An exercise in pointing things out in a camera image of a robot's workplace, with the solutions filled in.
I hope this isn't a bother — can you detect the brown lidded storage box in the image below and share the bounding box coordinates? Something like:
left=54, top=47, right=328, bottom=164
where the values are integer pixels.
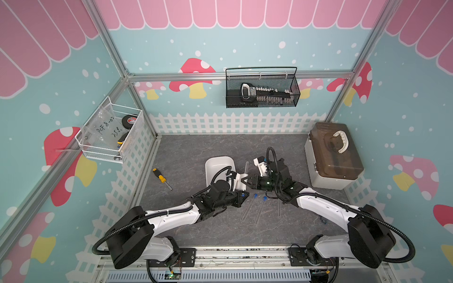
left=304, top=122, right=364, bottom=190

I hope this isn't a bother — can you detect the black tape roll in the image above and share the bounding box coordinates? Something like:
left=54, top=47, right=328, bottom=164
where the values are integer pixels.
left=122, top=114, right=138, bottom=130

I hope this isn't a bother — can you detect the black wire mesh basket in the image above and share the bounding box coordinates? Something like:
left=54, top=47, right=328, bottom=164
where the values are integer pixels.
left=225, top=67, right=300, bottom=108

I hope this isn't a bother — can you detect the yellow black screwdriver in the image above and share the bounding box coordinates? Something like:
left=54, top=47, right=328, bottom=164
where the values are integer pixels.
left=152, top=168, right=173, bottom=191

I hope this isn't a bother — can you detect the white rectangular plastic tray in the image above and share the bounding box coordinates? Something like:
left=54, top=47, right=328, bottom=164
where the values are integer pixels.
left=205, top=156, right=235, bottom=186

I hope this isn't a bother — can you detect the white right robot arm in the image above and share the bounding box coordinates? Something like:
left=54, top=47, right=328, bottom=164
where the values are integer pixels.
left=241, top=158, right=416, bottom=268

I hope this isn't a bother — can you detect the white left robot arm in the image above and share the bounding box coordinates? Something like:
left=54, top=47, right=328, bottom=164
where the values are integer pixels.
left=92, top=180, right=250, bottom=270

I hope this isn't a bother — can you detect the white wiping cloth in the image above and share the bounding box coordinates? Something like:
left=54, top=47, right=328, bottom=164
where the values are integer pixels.
left=234, top=173, right=249, bottom=191

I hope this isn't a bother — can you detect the white wire wall basket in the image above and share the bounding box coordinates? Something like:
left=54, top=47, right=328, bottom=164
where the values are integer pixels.
left=75, top=97, right=147, bottom=164

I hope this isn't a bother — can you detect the black socket tool set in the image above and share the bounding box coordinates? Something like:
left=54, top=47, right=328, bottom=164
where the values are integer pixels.
left=239, top=83, right=294, bottom=106

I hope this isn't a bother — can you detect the clear labelled plastic bag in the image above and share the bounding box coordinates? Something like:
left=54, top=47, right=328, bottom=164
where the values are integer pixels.
left=80, top=103, right=126, bottom=150

